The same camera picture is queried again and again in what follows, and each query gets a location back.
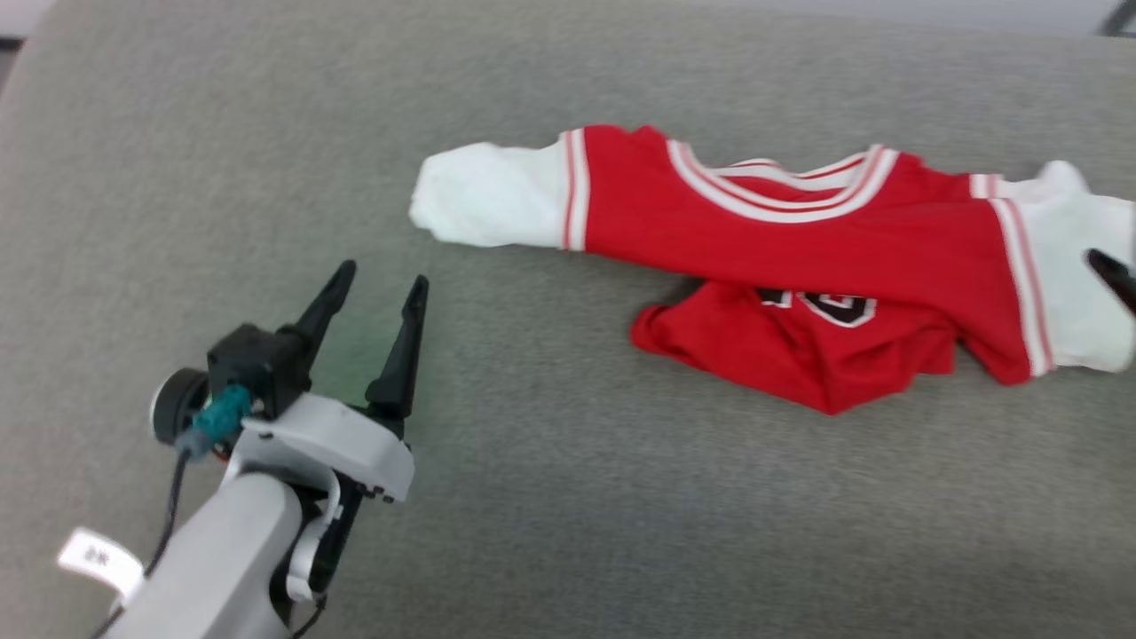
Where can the round black white-rimmed cylinder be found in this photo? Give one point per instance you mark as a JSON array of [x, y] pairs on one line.
[[177, 404]]

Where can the red and white jersey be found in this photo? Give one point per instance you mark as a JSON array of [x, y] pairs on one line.
[[799, 240]]

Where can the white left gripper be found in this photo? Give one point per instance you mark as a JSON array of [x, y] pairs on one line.
[[342, 444]]

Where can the grey fabric sofa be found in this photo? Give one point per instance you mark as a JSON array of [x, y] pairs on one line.
[[621, 497]]

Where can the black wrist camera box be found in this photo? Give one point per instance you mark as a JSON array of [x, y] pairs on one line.
[[257, 364]]

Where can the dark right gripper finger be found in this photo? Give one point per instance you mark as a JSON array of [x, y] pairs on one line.
[[1118, 277]]

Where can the white label tag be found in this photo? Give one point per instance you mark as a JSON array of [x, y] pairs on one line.
[[98, 559]]

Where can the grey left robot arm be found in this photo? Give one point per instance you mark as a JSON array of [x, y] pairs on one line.
[[231, 559]]

